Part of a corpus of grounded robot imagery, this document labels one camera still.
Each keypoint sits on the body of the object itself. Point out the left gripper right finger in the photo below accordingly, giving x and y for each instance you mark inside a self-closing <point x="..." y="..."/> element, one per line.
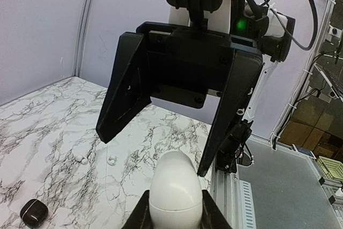
<point x="212" y="217"/>

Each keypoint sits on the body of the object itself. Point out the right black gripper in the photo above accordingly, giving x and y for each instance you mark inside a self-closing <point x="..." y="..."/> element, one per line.
<point x="181" y="65"/>

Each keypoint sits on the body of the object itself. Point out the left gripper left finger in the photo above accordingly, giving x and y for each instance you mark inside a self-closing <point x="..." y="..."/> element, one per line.
<point x="140" y="217"/>

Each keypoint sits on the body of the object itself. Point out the white earbud charging case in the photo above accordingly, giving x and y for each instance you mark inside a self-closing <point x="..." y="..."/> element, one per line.
<point x="175" y="198"/>

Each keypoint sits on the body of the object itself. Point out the black earbud charging case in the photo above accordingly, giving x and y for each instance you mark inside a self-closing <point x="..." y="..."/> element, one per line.
<point x="34" y="213"/>

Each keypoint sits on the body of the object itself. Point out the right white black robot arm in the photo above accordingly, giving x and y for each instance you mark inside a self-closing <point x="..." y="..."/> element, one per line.
<point x="245" y="18"/>

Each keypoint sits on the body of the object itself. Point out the green plastic basket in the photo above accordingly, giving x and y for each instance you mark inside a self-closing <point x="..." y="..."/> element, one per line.
<point x="332" y="169"/>

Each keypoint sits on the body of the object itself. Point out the front aluminium rail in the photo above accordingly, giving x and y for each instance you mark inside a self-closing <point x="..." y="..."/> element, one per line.
<point x="234" y="199"/>

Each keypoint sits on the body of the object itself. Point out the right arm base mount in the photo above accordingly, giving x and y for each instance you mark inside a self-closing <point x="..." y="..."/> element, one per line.
<point x="232" y="147"/>

